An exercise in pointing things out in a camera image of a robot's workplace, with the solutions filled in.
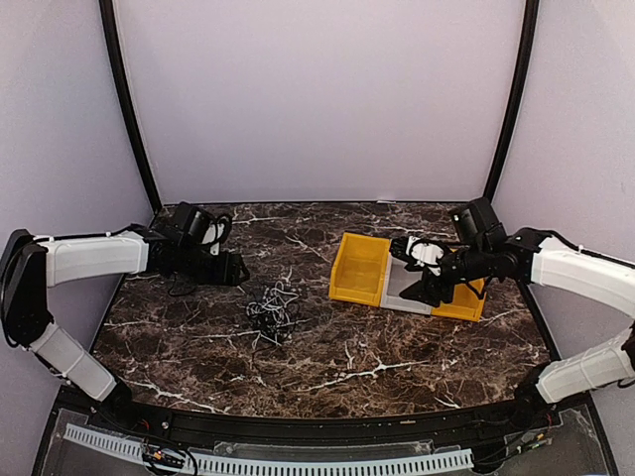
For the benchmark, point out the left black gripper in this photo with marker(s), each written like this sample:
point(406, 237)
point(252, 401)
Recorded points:
point(227, 273)

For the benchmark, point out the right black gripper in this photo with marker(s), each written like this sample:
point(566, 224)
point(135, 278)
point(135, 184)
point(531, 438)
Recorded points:
point(430, 292)

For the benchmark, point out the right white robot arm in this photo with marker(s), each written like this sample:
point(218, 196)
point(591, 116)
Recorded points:
point(485, 251)

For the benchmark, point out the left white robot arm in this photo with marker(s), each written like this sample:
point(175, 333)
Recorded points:
point(187, 244)

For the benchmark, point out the right yellow plastic bin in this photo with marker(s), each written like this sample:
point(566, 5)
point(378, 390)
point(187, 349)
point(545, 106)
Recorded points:
point(467, 304)

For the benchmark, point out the yellow plastic bin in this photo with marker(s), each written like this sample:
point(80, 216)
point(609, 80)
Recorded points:
point(467, 304)
point(359, 270)

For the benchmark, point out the left yellow plastic bin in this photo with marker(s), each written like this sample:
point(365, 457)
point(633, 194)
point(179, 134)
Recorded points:
point(359, 270)

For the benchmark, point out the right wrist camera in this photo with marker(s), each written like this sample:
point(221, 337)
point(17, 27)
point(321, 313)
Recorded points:
point(417, 254)

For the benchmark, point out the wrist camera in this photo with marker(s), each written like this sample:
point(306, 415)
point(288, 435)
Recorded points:
point(219, 228)
point(417, 254)

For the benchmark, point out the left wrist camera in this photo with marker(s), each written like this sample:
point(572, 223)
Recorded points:
point(219, 228)

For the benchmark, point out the white slotted cable duct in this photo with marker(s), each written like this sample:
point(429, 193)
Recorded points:
point(259, 459)

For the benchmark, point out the black front rail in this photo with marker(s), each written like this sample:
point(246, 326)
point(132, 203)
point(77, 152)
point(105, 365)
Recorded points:
point(478, 425)

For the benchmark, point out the left black frame post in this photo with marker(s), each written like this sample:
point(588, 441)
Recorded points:
point(127, 108)

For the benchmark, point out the black frame post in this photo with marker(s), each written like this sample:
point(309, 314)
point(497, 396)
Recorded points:
point(521, 68)
point(127, 108)

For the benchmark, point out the right black frame post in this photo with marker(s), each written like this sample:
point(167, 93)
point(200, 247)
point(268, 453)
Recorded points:
point(521, 68)

